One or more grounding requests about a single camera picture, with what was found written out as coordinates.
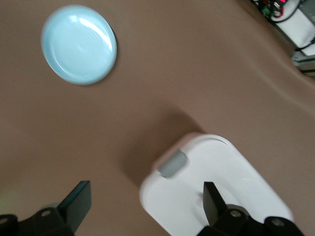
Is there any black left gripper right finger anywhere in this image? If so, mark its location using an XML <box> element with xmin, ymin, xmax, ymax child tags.
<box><xmin>196</xmin><ymin>181</ymin><xmax>303</xmax><ymax>236</ymax></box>

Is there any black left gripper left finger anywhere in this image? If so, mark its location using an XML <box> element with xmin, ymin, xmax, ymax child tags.
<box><xmin>0</xmin><ymin>180</ymin><xmax>93</xmax><ymax>236</ymax></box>

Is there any white lidded box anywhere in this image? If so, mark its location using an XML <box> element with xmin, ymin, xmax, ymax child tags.
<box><xmin>139</xmin><ymin>132</ymin><xmax>295</xmax><ymax>236</ymax></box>

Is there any light blue plate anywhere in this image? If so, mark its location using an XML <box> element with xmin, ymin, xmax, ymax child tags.
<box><xmin>40</xmin><ymin>4</ymin><xmax>118</xmax><ymax>86</ymax></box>

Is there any white panel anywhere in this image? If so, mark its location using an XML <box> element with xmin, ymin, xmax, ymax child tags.
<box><xmin>275</xmin><ymin>7</ymin><xmax>315</xmax><ymax>51</ymax></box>

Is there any black cable bundle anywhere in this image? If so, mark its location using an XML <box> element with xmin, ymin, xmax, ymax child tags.
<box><xmin>251</xmin><ymin>0</ymin><xmax>315</xmax><ymax>54</ymax></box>

